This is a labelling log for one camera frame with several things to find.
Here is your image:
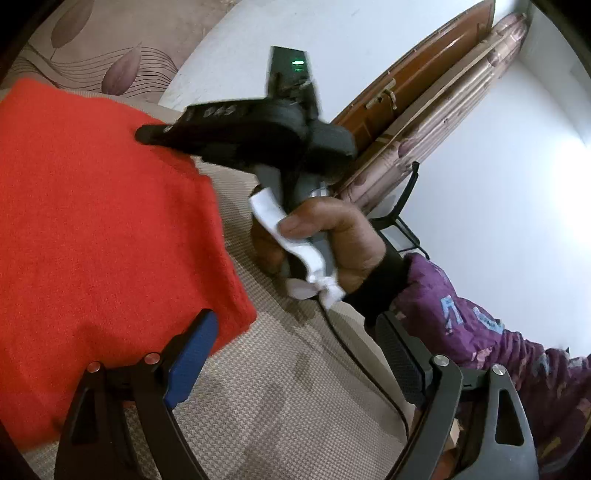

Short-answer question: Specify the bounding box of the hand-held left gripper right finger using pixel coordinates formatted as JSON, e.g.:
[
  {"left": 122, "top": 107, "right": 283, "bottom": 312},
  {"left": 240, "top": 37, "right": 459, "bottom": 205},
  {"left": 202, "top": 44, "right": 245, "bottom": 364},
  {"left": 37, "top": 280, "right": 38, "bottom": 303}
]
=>
[{"left": 375, "top": 311, "right": 541, "bottom": 480}]

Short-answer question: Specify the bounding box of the black cable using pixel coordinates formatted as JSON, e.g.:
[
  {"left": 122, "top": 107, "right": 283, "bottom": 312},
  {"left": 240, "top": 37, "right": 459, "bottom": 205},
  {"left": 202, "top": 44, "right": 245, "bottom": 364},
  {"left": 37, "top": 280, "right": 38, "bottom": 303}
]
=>
[{"left": 318, "top": 299, "right": 413, "bottom": 446}]

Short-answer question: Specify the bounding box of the beige textured bed sheet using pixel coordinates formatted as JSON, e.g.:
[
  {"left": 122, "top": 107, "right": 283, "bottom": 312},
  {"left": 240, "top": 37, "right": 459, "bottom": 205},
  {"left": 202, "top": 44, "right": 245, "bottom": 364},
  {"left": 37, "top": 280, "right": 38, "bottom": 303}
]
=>
[{"left": 23, "top": 104, "right": 426, "bottom": 480}]

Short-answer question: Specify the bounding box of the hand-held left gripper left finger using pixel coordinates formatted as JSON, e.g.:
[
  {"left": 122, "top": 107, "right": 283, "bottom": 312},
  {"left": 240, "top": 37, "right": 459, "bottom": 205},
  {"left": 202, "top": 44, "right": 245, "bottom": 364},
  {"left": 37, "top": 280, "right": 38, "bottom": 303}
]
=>
[{"left": 54, "top": 308, "right": 220, "bottom": 480}]

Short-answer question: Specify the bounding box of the person's right hand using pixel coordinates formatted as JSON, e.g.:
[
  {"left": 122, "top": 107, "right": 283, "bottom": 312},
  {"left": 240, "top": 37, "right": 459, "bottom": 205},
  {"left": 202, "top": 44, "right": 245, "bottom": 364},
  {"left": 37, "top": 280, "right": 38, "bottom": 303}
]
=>
[{"left": 250, "top": 196, "right": 387, "bottom": 296}]

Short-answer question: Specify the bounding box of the black metal folding stand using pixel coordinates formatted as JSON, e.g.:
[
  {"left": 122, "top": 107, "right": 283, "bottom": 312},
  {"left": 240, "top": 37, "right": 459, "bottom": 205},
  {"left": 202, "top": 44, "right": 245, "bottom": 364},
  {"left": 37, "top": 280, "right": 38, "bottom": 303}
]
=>
[{"left": 369, "top": 161, "right": 431, "bottom": 261}]

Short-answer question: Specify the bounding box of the red knit garment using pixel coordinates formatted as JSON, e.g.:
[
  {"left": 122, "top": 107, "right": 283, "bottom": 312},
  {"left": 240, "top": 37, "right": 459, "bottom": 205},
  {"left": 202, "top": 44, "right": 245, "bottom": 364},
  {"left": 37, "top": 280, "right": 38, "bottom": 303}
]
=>
[{"left": 0, "top": 78, "right": 258, "bottom": 450}]

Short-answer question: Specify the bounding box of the floral patterned carpet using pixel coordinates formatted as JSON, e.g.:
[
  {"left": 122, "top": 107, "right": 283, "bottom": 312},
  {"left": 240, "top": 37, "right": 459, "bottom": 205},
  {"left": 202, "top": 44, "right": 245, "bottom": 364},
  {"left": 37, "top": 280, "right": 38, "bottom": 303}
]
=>
[{"left": 14, "top": 0, "right": 241, "bottom": 112}]

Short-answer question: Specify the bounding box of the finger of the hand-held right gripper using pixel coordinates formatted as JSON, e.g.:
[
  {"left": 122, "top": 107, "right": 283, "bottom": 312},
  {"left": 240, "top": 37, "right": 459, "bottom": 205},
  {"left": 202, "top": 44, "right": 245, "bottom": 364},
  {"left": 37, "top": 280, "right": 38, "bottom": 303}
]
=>
[{"left": 135, "top": 122, "right": 185, "bottom": 149}]

